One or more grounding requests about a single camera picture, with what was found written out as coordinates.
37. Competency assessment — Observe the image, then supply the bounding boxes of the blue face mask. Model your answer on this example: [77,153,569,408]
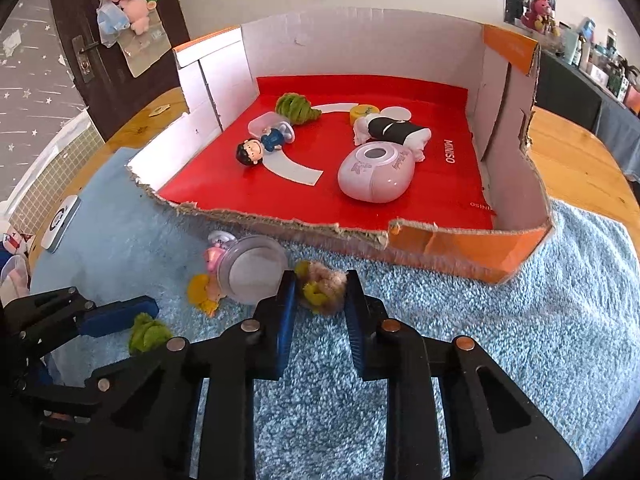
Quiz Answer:
[97,2,126,48]

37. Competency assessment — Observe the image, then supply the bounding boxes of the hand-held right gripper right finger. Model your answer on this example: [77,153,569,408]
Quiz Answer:
[345,270,585,480]

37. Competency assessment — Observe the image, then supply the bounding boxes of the boy figurine blue shirt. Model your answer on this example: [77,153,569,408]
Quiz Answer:
[236,125,296,167]

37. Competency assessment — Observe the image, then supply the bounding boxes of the pink pig plush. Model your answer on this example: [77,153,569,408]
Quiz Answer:
[120,0,156,36]

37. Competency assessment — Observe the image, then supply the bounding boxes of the clear plastic square box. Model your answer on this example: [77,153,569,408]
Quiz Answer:
[248,112,296,142]

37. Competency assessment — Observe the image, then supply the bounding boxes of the dark brown door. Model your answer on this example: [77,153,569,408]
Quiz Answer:
[47,0,191,141]

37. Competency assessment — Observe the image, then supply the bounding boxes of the blue fluffy mat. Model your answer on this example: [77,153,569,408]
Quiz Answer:
[30,150,640,480]

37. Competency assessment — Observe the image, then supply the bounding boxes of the clear plastic bag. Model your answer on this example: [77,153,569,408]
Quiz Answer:
[117,10,168,78]

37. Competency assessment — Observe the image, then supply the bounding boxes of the white cartoon figure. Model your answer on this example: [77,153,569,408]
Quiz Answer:
[0,217,35,261]

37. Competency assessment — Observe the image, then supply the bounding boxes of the door handle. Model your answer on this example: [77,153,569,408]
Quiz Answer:
[72,35,101,83]

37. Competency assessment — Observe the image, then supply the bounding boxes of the white flat device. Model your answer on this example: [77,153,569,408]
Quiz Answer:
[41,195,82,254]

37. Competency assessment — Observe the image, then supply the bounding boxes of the small yellow-beige toy figure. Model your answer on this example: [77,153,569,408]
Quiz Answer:
[295,260,348,317]

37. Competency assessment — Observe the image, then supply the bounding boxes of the black and white plush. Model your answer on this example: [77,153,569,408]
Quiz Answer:
[352,115,432,163]

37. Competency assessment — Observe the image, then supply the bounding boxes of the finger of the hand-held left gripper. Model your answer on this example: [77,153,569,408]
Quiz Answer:
[0,287,160,358]
[30,347,173,418]

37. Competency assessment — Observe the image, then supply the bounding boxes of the green fuzzy scrunchie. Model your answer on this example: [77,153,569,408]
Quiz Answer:
[129,312,173,356]
[275,92,322,126]

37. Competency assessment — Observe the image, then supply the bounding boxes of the pink rabbit plush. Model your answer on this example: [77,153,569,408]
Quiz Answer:
[521,0,561,36]

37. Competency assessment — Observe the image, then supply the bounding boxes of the yellow toy figure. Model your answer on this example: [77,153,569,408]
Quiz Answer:
[187,274,223,317]

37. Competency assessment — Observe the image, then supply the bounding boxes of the pink figurine on clear stand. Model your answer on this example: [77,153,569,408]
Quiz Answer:
[204,231,236,286]

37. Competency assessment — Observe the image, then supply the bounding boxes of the cardboard box with red liner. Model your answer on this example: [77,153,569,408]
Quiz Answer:
[127,7,553,285]

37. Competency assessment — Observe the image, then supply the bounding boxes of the pink rounded gadget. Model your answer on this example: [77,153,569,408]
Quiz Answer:
[337,141,418,204]

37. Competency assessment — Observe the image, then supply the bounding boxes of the row of bottles and boxes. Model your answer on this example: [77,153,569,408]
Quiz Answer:
[555,17,640,111]

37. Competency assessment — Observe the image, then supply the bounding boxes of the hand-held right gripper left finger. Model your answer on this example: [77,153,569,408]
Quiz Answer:
[65,270,298,480]

